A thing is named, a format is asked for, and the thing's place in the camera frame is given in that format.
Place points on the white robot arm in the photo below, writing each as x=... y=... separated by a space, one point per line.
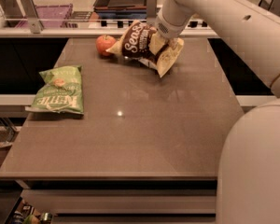
x=248 y=179

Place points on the items in lower bin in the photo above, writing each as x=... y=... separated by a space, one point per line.
x=25 y=213

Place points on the middle metal rail bracket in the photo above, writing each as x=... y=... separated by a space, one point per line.
x=151 y=11

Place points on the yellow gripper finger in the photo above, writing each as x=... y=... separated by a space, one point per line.
x=157 y=43

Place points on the red apple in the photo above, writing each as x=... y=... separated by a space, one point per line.
x=103 y=43

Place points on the green Kettle chip bag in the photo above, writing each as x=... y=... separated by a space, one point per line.
x=62 y=91

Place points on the left metal rail bracket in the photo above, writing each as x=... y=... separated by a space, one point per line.
x=34 y=23

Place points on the purple plastic crate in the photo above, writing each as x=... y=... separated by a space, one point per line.
x=54 y=16

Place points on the brown sea salt chip bag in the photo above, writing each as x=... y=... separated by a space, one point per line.
x=134 y=45

